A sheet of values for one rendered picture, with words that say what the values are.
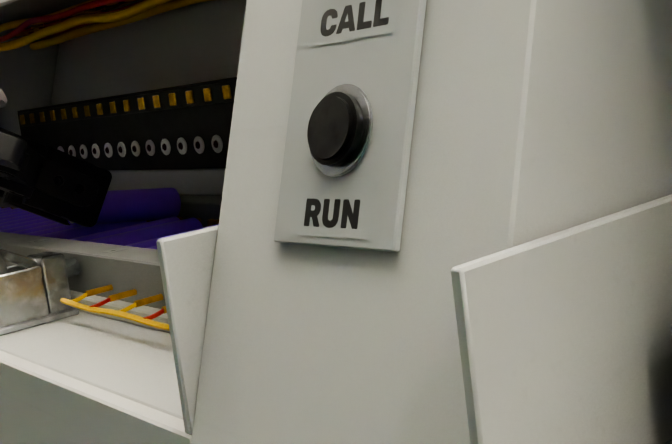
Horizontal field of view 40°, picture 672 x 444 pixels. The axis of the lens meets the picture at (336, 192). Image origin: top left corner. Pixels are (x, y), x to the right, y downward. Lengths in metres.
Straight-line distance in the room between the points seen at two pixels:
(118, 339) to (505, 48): 0.21
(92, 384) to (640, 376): 0.17
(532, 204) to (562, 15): 0.04
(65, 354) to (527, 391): 0.21
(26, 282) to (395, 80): 0.24
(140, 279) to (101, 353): 0.04
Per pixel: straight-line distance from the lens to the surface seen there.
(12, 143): 0.44
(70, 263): 0.41
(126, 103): 0.64
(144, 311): 0.36
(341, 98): 0.19
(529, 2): 0.17
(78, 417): 0.30
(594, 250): 0.18
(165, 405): 0.27
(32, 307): 0.40
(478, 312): 0.15
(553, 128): 0.17
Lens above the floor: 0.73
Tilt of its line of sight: 5 degrees up
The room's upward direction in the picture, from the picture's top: 7 degrees clockwise
